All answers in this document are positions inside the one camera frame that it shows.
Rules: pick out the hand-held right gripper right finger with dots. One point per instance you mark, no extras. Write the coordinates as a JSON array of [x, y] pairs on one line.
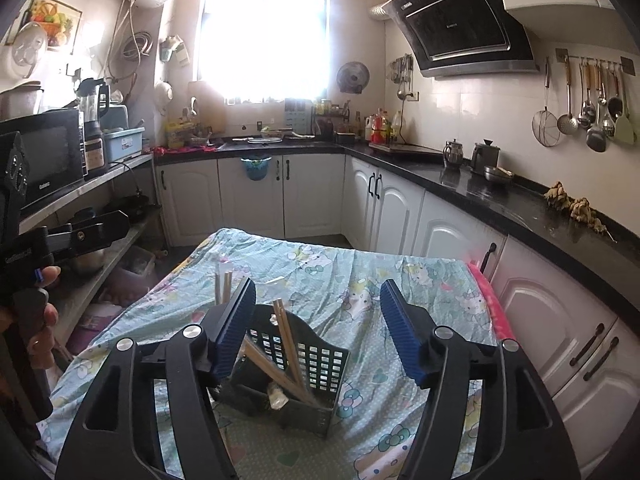
[[402, 330]]

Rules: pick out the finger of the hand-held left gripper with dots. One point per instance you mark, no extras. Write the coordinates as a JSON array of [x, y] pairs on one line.
[[95, 235]]

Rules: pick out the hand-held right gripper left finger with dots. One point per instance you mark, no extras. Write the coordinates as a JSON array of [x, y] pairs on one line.
[[235, 330]]

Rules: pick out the bunch of wooden chopsticks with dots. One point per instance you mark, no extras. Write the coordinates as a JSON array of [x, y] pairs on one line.
[[282, 325]]

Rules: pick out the green perforated utensil basket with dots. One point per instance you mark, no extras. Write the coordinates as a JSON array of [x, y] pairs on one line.
[[320, 360]]

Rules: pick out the person's left hand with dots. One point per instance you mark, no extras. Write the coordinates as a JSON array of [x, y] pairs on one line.
[[50, 274]]

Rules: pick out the steel cooking pot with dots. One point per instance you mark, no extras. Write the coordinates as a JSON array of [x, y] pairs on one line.
[[87, 260]]

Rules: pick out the black frying pan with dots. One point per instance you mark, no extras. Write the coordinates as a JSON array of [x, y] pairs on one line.
[[127, 204]]

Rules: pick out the black microwave oven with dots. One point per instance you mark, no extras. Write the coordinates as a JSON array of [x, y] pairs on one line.
[[50, 160]]

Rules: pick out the black blender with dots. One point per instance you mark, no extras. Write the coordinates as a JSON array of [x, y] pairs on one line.
[[94, 145]]

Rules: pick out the cartoon printed blue tablecloth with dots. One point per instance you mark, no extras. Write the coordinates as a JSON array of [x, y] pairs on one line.
[[325, 280]]

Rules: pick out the pink cloth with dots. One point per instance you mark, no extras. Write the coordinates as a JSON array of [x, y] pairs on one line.
[[492, 305]]

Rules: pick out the blue plastic box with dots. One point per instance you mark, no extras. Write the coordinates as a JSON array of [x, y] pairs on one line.
[[125, 145]]

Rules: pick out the red cloth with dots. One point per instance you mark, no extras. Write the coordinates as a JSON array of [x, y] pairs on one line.
[[185, 150]]

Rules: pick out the yellow packet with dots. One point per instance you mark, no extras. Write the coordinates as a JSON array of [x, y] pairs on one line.
[[178, 134]]

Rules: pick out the translucent container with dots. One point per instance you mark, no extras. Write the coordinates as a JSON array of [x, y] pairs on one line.
[[20, 102]]

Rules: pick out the white lower kitchen cabinets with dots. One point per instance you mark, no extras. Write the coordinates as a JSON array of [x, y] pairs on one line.
[[310, 195]]

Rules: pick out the blue hanging bin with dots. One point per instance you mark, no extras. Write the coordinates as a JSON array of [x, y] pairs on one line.
[[256, 169]]

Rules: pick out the black kitchen countertop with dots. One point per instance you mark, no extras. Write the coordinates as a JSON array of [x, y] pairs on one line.
[[500, 200]]

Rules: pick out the beige cutting board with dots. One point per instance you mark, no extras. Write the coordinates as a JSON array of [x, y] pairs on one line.
[[207, 107]]

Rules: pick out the flat induction cooker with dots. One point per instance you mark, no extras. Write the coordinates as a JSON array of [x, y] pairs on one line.
[[405, 149]]

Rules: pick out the small steel teapot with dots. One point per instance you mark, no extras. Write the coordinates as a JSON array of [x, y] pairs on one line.
[[452, 155]]

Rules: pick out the shallow steel bowl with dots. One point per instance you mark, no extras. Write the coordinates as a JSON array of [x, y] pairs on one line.
[[497, 173]]

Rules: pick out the steel pot with lid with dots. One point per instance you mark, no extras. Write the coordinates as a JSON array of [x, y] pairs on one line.
[[484, 157]]

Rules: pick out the white round fan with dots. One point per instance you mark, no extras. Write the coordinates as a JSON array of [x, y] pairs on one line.
[[29, 50]]

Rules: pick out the red label bottle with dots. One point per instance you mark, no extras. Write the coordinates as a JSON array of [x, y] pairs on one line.
[[380, 130]]

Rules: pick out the white hanging holder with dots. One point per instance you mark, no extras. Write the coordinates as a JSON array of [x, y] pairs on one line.
[[175, 50]]

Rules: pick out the yellow oil bottle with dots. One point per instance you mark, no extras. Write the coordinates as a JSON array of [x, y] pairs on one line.
[[396, 127]]

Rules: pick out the ginger root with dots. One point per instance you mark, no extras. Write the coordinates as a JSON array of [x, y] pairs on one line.
[[556, 195], [585, 212]]

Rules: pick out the framed fruit picture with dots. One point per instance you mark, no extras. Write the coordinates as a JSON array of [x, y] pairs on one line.
[[52, 20]]

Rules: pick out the dark spice rack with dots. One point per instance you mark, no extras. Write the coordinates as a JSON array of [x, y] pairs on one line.
[[330, 120]]

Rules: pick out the grey blue slotted holder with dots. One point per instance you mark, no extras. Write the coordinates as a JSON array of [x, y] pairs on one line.
[[297, 115]]

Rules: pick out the hanging kitchen tools cluster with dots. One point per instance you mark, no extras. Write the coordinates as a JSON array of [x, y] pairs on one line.
[[401, 70]]

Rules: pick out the bright kitchen window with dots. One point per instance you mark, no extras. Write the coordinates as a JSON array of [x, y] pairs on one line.
[[265, 35]]

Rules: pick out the perforated steel ladle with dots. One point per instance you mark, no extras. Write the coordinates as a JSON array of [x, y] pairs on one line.
[[567, 122]]

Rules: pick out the large steel ladle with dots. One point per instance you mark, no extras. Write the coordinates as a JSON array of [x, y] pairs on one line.
[[596, 140]]

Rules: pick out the small steel ladle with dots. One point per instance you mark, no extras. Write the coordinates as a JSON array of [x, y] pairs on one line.
[[586, 120]]

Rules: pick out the pale green spatula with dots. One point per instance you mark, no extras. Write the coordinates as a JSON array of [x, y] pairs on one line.
[[625, 130]]

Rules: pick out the dark serving spoon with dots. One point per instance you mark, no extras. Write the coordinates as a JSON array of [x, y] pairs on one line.
[[615, 107]]

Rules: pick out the black range hood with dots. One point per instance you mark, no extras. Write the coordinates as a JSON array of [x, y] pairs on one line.
[[460, 25]]

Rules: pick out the wall power socket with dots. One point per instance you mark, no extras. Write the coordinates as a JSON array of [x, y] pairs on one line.
[[411, 96]]

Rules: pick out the round wall fan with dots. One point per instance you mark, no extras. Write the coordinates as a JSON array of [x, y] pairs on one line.
[[353, 77]]

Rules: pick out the metal utensil rail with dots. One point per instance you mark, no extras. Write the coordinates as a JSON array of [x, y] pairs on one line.
[[595, 58]]

